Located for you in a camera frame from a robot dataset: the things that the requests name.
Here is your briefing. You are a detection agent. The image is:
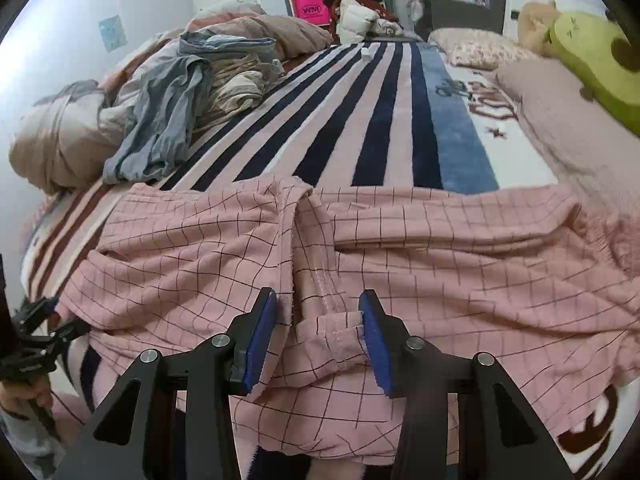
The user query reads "beige garment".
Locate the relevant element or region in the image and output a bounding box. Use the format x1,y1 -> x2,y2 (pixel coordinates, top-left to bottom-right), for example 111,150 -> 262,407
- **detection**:
192,57 -> 283,131

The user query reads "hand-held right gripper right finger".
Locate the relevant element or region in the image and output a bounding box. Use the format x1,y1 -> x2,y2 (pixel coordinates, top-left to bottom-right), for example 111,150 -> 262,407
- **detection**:
358,289 -> 576,480

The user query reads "striped plush blanket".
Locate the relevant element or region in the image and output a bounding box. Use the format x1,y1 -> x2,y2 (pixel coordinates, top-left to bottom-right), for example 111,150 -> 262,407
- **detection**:
20,40 -> 640,480

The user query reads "person's left hand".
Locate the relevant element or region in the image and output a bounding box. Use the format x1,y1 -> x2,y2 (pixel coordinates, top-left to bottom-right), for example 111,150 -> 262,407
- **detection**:
0,382 -> 53,418

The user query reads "person's left forearm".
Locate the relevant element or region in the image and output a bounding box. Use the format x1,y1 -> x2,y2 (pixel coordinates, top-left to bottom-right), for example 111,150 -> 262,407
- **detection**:
0,410 -> 63,476

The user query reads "red garment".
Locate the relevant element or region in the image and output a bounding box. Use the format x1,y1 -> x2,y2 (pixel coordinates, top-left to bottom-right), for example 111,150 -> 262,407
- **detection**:
332,0 -> 401,23

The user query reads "brown plush toy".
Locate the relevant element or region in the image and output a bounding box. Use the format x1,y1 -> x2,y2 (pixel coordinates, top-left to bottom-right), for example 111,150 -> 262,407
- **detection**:
516,0 -> 558,56

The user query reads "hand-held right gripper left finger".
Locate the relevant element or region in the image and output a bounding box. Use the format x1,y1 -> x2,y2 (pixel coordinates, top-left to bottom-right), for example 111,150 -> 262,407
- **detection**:
52,287 -> 278,480

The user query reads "pink pillow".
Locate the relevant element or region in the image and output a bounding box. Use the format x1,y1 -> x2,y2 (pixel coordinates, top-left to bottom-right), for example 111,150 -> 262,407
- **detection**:
495,57 -> 640,216

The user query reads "blue wall poster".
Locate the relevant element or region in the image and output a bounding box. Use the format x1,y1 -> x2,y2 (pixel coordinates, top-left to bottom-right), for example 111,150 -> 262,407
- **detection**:
98,15 -> 126,52

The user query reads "pink shopping bag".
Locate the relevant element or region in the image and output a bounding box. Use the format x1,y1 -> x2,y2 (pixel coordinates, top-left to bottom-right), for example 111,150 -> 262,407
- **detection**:
292,0 -> 332,27

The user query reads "floral pillow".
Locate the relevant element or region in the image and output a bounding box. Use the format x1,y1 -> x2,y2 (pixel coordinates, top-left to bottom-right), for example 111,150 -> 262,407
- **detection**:
427,27 -> 538,68

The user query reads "white puffer jacket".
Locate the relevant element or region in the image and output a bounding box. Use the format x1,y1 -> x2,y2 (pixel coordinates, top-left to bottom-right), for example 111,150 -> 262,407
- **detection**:
337,2 -> 378,45

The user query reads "blue-grey garment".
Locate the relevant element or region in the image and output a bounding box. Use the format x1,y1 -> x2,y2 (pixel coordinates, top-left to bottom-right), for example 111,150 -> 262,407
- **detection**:
102,30 -> 286,184

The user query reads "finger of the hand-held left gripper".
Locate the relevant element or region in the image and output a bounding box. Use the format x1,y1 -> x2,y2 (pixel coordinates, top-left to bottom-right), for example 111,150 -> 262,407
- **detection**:
17,296 -> 61,333
27,319 -> 92,361

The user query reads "green avocado plush toy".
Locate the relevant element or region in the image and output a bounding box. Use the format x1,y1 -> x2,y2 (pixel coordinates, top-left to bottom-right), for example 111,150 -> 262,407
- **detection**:
547,10 -> 640,138

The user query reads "dark shelf unit with desk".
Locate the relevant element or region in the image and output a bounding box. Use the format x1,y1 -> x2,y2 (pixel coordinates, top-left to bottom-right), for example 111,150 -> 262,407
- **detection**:
425,0 -> 506,41

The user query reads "pink and grey duvet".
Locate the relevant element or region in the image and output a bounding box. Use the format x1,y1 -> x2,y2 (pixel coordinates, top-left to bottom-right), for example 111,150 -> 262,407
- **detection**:
9,2 -> 333,196

